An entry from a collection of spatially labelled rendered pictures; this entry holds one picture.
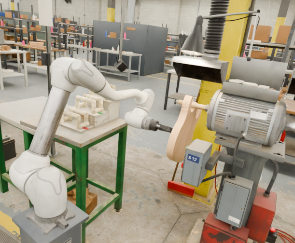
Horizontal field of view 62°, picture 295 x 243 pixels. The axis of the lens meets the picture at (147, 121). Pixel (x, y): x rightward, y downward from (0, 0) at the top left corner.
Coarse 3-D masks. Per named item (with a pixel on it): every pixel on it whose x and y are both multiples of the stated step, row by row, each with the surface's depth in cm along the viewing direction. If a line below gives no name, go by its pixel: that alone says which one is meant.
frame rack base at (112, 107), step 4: (100, 96) 206; (104, 100) 197; (108, 100) 198; (88, 104) 206; (96, 104) 201; (104, 104) 197; (108, 104) 195; (112, 104) 199; (116, 104) 204; (104, 108) 198; (108, 108) 196; (112, 108) 200; (116, 108) 205; (112, 112) 202; (116, 112) 207; (108, 116) 198; (112, 116) 203; (116, 116) 208; (108, 120) 199; (112, 120) 205
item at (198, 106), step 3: (180, 99) 157; (180, 102) 155; (192, 102) 152; (192, 105) 151; (195, 105) 151; (198, 105) 150; (201, 105) 149; (204, 105) 149; (198, 108) 151; (201, 108) 149; (204, 108) 148
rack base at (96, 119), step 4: (80, 108) 197; (84, 108) 198; (88, 108) 198; (88, 112) 190; (104, 112) 193; (108, 112) 197; (88, 116) 187; (92, 116) 185; (96, 116) 185; (100, 116) 189; (104, 116) 193; (88, 120) 188; (92, 120) 186; (96, 120) 186; (100, 120) 190; (104, 120) 195; (92, 124) 187; (96, 124) 187; (100, 124) 192
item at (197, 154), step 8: (192, 144) 128; (200, 144) 129; (208, 144) 130; (192, 152) 122; (200, 152) 120; (208, 152) 127; (184, 160) 126; (192, 160) 123; (200, 160) 121; (184, 168) 127; (192, 168) 125; (200, 168) 122; (184, 176) 128; (192, 176) 126; (200, 176) 125; (216, 176) 136; (192, 184) 127
